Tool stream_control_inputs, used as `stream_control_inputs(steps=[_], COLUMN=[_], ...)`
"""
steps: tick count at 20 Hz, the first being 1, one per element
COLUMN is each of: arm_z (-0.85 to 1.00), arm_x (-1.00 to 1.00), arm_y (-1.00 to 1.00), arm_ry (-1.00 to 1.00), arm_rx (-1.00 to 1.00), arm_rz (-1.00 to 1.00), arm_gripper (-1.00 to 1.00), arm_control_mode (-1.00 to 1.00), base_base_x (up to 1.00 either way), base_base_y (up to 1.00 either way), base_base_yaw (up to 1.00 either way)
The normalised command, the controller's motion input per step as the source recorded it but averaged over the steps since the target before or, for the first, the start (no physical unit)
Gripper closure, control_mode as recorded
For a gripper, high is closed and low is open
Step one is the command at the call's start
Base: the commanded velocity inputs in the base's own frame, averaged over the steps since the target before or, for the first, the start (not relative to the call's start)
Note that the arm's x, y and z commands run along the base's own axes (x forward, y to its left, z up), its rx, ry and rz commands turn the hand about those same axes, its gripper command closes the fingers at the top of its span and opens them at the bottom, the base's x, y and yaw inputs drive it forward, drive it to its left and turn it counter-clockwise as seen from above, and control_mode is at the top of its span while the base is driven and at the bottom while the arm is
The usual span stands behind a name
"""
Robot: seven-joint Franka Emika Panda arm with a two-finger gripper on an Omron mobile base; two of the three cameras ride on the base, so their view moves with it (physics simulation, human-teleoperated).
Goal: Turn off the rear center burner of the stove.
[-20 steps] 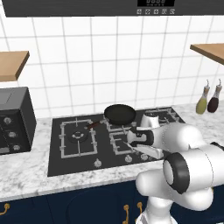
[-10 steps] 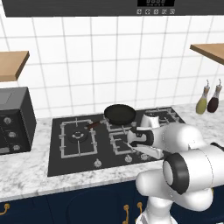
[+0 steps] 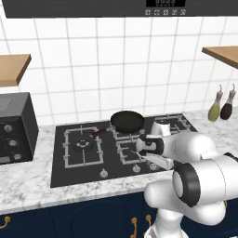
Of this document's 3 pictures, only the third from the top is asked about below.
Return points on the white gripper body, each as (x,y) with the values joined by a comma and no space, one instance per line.
(158,161)

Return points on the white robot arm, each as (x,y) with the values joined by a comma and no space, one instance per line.
(204,173)

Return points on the silver hob knob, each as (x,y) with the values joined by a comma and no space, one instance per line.
(103,173)
(153,167)
(136,168)

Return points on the black frying pan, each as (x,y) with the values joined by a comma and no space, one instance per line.
(127,121)

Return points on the navy cupboard door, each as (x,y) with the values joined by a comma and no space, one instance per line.
(24,224)
(148,231)
(96,217)

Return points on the olive oil bottle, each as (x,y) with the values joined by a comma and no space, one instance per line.
(214,111)

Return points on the black gas hob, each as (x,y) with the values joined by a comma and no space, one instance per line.
(83,167)

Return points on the dark red vinegar bottle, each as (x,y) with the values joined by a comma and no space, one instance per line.
(227,110)

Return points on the black toaster oven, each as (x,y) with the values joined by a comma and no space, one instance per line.
(15,130)

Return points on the black extractor hood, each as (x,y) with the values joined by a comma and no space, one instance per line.
(93,7)

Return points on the wooden wall shelf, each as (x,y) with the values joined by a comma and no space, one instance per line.
(224,55)
(12,69)

